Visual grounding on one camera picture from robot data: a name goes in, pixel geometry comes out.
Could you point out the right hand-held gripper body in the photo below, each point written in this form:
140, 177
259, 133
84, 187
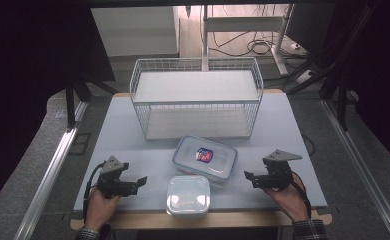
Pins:
279, 171

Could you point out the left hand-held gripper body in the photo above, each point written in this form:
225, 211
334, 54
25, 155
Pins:
111, 181

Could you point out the clear rectangular lidded food container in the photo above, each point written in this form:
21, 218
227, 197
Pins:
216, 166

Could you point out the white square lidded container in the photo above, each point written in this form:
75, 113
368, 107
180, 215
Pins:
188, 196

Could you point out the person's left hand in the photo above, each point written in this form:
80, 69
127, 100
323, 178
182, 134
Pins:
99, 210

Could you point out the person's right hand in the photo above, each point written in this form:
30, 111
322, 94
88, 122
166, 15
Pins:
293, 203

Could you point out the light grey table mat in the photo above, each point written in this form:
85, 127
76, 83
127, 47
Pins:
123, 146

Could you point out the dark floor grate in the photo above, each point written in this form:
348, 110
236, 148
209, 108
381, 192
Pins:
80, 144

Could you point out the black metal stand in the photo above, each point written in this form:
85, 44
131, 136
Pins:
342, 106
71, 106

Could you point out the white power strip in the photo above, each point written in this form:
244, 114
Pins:
304, 76

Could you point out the dark curtain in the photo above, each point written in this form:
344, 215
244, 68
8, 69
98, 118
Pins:
23, 83
383, 83

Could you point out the black panel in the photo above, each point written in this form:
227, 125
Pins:
311, 28

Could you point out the white cabinet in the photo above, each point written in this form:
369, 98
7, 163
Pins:
134, 31

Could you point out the aluminium rail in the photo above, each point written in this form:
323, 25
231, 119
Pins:
363, 166
49, 176

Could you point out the white metal desk frame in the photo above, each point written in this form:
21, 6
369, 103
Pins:
243, 24

